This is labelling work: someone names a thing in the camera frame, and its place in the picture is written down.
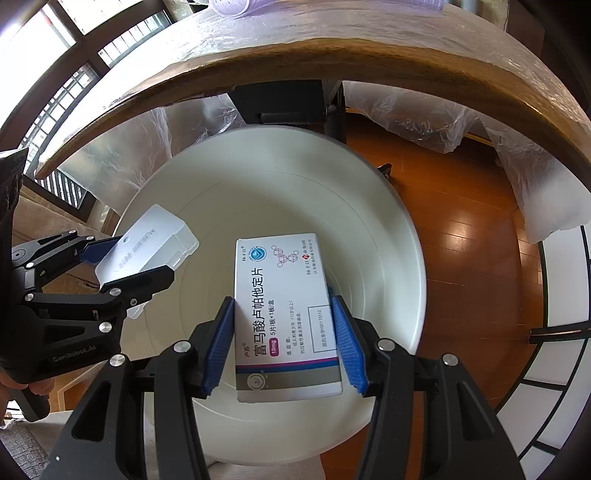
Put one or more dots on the white medicine box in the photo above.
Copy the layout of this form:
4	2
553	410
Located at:
281	300

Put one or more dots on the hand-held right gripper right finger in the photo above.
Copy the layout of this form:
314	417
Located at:
348	341

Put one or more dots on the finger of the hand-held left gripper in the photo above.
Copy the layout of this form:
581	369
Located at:
94	249
138	281

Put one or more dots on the window with dark frame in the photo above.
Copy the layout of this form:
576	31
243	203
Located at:
69	46

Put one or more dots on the white round bin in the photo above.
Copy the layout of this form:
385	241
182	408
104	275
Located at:
369	230

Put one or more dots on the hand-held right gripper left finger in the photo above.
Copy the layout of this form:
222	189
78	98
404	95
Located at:
217	341

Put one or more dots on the wooden table with plastic cover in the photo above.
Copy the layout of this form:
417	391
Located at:
554	207

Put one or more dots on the white panel sliding door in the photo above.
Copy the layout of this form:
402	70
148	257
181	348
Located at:
568	277

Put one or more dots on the translucent plastic case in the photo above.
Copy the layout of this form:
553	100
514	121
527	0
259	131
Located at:
147	240

